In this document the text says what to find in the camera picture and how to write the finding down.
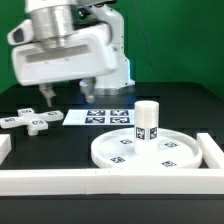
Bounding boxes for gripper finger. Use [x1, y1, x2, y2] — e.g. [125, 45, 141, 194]
[83, 77, 96, 103]
[39, 84, 56, 107]

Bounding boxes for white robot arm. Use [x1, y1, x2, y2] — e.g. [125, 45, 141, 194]
[7, 0, 134, 104]

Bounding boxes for white round table top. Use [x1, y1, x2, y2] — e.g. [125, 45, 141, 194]
[91, 128, 202, 170]

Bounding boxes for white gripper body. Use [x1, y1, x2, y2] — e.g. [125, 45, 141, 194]
[12, 24, 118, 86]

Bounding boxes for white marker sheet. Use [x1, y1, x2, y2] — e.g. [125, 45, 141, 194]
[63, 109, 134, 126]

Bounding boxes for white cross-shaped table base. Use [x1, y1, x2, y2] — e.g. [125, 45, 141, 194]
[0, 108, 64, 136]

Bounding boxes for white obstacle fence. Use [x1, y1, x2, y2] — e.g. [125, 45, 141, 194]
[0, 133, 224, 196]

